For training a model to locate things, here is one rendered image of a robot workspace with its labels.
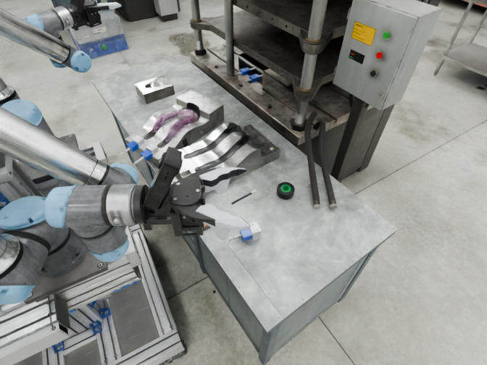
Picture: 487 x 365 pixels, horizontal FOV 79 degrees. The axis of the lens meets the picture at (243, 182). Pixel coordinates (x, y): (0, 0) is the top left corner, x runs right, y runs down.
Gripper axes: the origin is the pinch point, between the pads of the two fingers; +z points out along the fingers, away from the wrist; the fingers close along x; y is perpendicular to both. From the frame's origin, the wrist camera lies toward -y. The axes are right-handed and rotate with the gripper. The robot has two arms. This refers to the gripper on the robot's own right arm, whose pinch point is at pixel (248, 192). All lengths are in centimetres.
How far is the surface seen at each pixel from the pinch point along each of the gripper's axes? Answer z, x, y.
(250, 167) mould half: 5, -76, 52
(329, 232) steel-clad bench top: 36, -40, 61
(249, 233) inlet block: 3, -38, 57
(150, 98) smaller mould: -54, -139, 44
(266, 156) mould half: 13, -81, 49
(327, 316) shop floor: 50, -43, 141
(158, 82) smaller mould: -50, -153, 39
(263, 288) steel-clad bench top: 7, -18, 64
